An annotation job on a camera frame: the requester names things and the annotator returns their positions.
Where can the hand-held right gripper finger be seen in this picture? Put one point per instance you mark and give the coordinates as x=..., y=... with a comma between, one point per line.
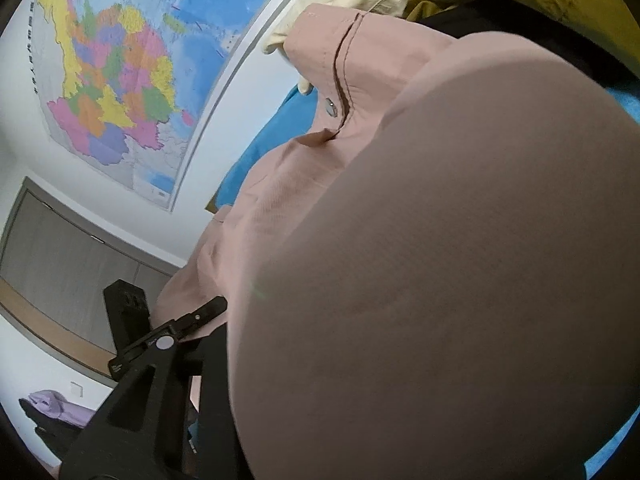
x=150, y=410

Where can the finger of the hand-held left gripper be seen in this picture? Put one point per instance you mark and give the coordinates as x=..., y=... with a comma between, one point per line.
x=197, y=316

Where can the pink shirt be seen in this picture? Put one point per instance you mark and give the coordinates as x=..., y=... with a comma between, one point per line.
x=425, y=270

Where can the grey wardrobe door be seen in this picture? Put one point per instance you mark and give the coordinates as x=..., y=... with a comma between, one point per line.
x=65, y=265

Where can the purple cloth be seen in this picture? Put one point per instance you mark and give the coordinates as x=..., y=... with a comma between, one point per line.
x=60, y=407

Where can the dark cloth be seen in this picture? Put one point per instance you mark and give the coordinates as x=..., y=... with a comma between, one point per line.
x=50, y=435

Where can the black garment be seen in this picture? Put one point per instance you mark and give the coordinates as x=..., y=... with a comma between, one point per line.
x=565, y=40

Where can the white wall switch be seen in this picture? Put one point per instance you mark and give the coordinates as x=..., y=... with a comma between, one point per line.
x=76, y=389

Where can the colourful wall map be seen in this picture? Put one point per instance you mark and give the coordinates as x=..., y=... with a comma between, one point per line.
x=130, y=70

